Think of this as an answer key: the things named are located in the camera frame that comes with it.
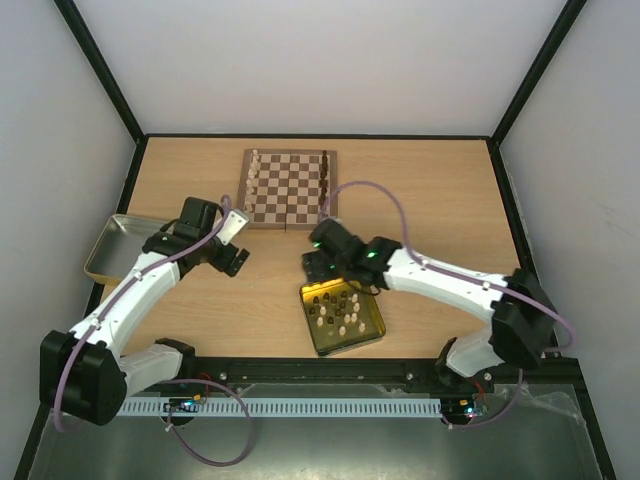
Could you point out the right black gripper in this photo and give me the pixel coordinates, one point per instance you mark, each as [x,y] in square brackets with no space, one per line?
[314,263]

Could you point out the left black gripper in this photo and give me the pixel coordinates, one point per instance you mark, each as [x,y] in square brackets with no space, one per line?
[223,262]

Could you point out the gold tin with pieces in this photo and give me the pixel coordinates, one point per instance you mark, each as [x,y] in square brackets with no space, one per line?
[340,316]

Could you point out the wooden chess board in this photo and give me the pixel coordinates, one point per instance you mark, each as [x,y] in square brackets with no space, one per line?
[285,189]

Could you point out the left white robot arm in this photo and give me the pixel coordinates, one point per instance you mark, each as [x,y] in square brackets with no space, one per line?
[83,372]

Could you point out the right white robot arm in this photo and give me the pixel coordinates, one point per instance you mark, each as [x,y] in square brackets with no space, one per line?
[517,314]

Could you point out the silver tin lid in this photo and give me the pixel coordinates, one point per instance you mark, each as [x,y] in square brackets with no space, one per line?
[118,247]

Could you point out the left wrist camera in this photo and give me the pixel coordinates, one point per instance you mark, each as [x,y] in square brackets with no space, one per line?
[236,221]

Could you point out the black frame post left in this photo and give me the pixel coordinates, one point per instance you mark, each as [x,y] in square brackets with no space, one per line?
[89,47]

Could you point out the black frame post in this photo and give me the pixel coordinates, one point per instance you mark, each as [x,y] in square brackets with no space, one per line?
[552,43]
[89,47]

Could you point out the white slotted cable duct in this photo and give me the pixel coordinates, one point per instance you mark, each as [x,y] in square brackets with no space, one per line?
[284,407]

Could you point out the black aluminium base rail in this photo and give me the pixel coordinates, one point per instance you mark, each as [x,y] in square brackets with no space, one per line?
[410,375]

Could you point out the black frame post right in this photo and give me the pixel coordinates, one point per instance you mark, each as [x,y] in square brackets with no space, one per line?
[552,43]

